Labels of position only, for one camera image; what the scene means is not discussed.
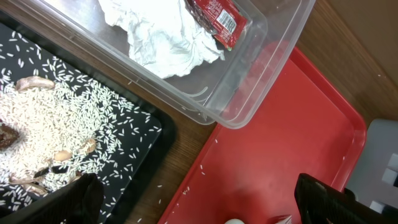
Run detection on red serving tray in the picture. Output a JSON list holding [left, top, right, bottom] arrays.
[[160, 49, 366, 224]]

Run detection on red snack wrapper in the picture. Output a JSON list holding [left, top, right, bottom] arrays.
[[185, 0, 248, 50]]

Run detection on rice and food scraps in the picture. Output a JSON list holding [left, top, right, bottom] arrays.
[[0, 29, 163, 218]]

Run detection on white plastic spoon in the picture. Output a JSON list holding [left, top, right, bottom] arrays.
[[224, 218, 244, 224]]

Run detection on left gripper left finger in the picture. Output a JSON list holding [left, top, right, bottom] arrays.
[[1, 174, 104, 224]]

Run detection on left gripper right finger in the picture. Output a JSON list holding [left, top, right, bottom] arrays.
[[294, 173, 397, 224]]

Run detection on white napkin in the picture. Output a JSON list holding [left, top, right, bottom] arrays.
[[99, 0, 224, 78]]

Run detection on clear plastic waste bin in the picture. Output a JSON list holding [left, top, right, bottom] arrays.
[[12, 0, 317, 130]]

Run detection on grey dishwasher rack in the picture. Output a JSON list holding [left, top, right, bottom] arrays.
[[346, 119, 397, 219]]

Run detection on black food waste tray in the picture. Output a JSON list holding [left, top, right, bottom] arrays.
[[1, 12, 176, 224]]

